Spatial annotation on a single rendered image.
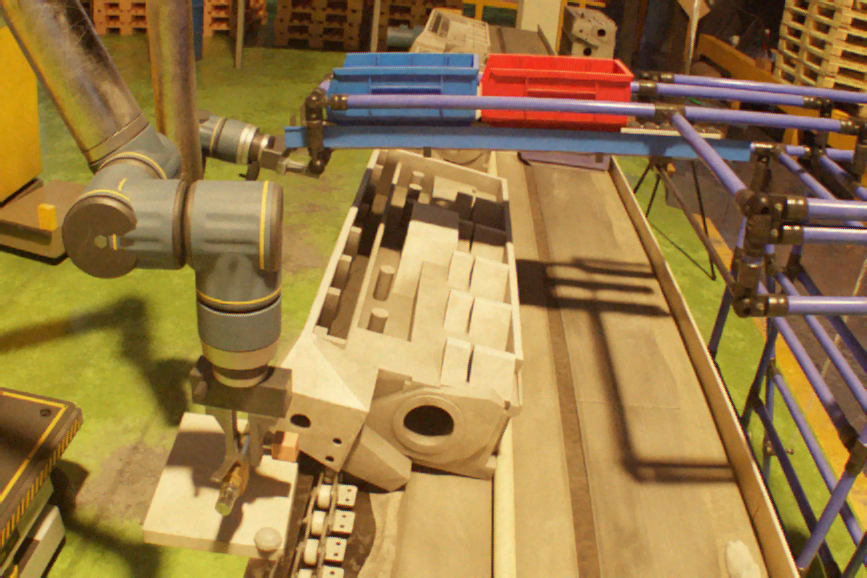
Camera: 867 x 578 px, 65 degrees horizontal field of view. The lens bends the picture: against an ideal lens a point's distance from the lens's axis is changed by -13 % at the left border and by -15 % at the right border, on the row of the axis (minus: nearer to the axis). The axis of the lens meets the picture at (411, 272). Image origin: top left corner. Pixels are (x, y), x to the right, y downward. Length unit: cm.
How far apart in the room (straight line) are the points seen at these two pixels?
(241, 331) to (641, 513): 76
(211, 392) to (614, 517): 70
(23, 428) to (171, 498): 99
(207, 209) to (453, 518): 66
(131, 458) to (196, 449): 124
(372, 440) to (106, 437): 151
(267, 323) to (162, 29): 94
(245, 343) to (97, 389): 195
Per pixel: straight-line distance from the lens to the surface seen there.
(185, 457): 130
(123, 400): 280
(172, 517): 120
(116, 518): 235
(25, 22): 105
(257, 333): 95
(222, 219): 89
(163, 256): 91
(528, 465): 141
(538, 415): 153
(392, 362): 126
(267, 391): 101
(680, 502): 142
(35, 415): 220
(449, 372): 127
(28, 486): 198
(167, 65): 175
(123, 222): 90
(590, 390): 164
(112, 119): 104
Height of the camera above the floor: 164
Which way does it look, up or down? 27 degrees down
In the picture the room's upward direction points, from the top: 6 degrees clockwise
